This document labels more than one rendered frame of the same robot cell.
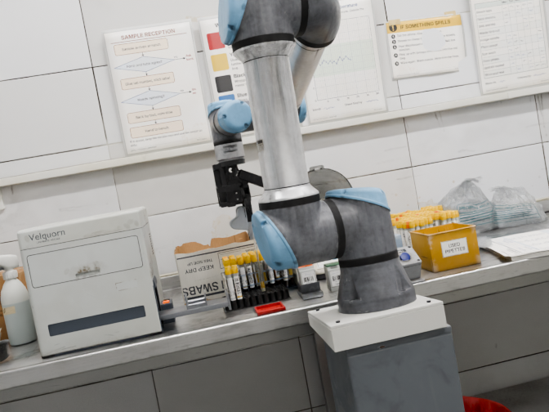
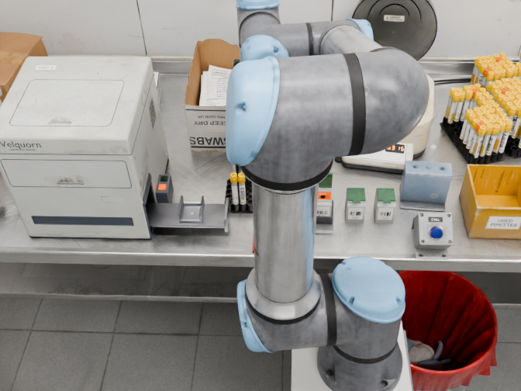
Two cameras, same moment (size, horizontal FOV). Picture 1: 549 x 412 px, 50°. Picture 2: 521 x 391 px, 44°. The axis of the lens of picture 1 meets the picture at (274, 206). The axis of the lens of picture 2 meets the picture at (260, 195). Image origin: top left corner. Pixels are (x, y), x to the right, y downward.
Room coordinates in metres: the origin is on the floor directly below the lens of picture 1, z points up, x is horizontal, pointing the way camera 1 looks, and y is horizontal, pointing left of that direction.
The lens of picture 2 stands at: (0.53, -0.12, 1.95)
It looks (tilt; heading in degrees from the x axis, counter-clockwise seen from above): 46 degrees down; 12
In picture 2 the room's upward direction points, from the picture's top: 2 degrees counter-clockwise
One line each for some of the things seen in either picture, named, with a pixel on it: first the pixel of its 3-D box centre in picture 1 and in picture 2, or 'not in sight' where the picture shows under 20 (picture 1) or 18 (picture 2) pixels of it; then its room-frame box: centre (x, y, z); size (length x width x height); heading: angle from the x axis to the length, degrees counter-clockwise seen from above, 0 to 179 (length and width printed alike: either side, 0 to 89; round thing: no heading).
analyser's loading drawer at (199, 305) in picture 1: (187, 305); (181, 212); (1.43, 0.25, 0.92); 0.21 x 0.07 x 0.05; 98
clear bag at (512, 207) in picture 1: (513, 203); not in sight; (2.07, -0.83, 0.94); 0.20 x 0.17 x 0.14; 73
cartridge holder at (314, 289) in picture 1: (309, 288); (321, 213); (1.51, -0.05, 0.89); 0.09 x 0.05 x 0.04; 6
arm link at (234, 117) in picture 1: (239, 117); (273, 47); (1.45, 0.05, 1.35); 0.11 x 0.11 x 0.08; 16
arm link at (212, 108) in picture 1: (224, 123); (257, 17); (1.54, 0.09, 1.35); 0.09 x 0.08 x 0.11; 16
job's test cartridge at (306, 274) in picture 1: (307, 278); (322, 205); (1.51, -0.05, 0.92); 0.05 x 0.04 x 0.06; 6
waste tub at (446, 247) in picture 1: (444, 246); (498, 202); (1.57, -0.43, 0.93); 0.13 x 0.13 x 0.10; 7
